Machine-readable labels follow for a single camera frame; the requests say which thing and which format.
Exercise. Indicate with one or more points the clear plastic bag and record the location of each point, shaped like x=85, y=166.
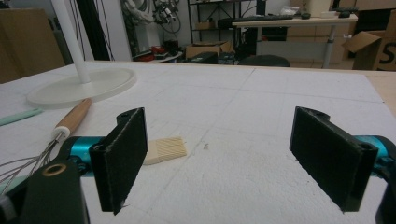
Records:
x=289, y=11

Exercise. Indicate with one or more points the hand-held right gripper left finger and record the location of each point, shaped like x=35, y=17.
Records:
x=120, y=161

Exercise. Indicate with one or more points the cardboard box with black logo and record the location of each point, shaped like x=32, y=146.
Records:
x=373, y=49

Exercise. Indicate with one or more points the black keyboard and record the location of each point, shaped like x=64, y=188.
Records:
x=249, y=20

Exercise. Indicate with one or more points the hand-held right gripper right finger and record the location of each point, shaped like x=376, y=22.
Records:
x=333, y=161

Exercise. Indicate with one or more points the white utensil stand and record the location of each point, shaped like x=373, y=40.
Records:
x=84, y=88

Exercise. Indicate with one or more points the plain cardboard panel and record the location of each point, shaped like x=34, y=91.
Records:
x=28, y=46

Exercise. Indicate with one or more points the black shelf rack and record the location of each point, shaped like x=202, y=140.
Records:
x=214, y=12

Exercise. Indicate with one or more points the small cardboard box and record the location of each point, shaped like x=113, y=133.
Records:
x=205, y=25

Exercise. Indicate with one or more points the black computer mouse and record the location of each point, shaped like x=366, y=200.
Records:
x=305, y=15

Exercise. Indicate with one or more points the black metal frame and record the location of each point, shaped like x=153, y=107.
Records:
x=91, y=31

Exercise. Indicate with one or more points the red tool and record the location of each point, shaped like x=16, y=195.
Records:
x=158, y=49

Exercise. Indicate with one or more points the white robot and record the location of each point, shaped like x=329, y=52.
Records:
x=137, y=11

